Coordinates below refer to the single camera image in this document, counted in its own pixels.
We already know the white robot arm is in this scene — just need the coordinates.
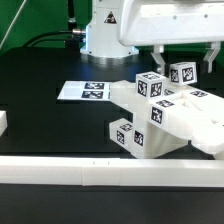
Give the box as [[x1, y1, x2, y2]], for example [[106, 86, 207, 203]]
[[81, 0, 224, 73]]

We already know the white front fence bar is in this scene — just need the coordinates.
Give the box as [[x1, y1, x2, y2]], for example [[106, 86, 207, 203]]
[[0, 156, 224, 187]]

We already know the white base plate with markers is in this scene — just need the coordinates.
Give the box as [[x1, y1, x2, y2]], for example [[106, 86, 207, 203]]
[[58, 81, 110, 101]]

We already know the white diagonal rod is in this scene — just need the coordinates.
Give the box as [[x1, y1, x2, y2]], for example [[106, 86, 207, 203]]
[[0, 0, 27, 51]]

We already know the white chair back frame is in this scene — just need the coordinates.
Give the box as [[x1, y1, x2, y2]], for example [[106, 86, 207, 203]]
[[110, 81, 224, 155]]

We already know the black cable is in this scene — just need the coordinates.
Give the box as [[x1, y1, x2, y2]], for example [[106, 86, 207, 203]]
[[23, 30, 75, 48]]

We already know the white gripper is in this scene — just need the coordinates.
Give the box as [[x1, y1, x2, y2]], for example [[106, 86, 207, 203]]
[[117, 0, 224, 75]]

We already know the white chair seat part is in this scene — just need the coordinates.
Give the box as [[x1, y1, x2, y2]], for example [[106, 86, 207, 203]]
[[128, 115, 188, 159]]

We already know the white left fence block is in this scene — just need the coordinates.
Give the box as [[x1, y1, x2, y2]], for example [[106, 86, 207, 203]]
[[0, 111, 8, 136]]

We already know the white cube marker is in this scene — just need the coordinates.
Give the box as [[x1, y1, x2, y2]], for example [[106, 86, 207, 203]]
[[136, 71, 165, 100]]

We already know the black cable connector post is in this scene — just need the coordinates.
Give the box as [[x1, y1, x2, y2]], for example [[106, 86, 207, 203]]
[[65, 0, 87, 51]]

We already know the white cube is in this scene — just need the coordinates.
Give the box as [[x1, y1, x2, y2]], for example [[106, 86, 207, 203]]
[[169, 62, 197, 85]]

